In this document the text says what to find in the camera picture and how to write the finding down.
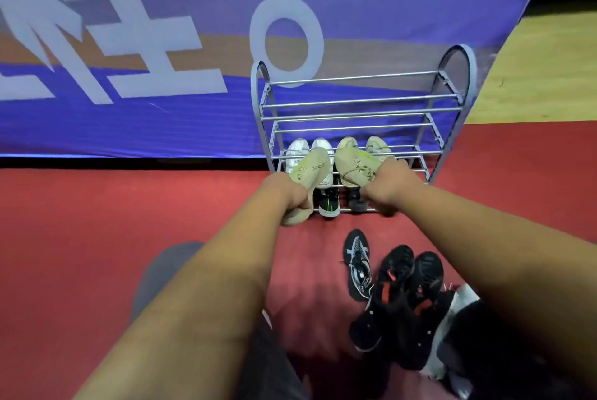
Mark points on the person's left forearm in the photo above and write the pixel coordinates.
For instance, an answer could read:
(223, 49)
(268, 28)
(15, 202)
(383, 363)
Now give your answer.
(210, 297)

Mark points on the person's grey trouser leg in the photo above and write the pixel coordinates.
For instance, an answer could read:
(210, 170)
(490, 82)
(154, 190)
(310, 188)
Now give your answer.
(161, 274)

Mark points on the black sneaker with white pattern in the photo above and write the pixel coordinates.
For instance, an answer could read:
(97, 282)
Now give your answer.
(357, 264)

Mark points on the person's right hand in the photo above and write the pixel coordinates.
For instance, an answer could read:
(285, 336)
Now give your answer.
(391, 183)

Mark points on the person's right forearm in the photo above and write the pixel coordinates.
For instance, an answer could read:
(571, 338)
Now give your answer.
(503, 269)

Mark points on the blue banner with white letters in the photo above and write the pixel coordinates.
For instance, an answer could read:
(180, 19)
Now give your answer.
(186, 124)

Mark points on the beige knit sneaker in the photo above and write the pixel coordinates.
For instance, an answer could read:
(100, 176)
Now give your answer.
(311, 171)
(357, 166)

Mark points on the black and white garment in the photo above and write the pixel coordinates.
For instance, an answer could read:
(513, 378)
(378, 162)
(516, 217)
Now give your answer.
(480, 348)

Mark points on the black sneaker with green stripe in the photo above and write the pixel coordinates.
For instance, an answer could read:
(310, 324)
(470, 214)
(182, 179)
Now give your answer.
(329, 203)

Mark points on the person's right fingers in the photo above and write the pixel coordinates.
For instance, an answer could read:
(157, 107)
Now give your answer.
(375, 201)

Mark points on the grey metal shoe rack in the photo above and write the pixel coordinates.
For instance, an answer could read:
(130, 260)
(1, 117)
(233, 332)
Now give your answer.
(359, 101)

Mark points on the dark grey sneaker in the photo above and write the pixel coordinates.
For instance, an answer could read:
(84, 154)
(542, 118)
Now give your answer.
(357, 201)

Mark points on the black sneaker with red accents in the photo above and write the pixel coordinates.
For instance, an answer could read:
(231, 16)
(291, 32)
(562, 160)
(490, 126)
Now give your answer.
(387, 302)
(424, 292)

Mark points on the person's left hand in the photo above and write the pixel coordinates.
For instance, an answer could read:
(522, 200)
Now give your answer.
(284, 192)

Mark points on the person's left fingers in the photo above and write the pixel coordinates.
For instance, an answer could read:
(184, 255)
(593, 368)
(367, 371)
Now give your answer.
(302, 201)

